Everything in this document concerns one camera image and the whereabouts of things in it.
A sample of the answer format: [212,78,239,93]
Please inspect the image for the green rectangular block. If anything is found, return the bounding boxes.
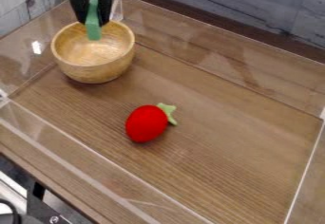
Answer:
[85,0,101,41]

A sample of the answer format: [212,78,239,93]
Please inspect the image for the clear acrylic tray enclosure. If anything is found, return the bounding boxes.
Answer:
[0,0,325,224]

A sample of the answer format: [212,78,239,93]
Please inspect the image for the black table leg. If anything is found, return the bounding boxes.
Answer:
[31,182,45,200]

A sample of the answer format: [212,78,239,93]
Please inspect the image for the red plush strawberry toy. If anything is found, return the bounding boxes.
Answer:
[124,103,177,143]

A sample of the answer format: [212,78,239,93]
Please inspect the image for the brown wooden bowl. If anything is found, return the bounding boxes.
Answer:
[50,21,134,84]

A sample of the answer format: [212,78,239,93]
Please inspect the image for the black device with logo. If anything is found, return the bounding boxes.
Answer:
[26,195,72,224]

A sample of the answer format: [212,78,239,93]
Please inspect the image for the black cable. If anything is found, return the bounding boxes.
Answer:
[0,198,22,224]

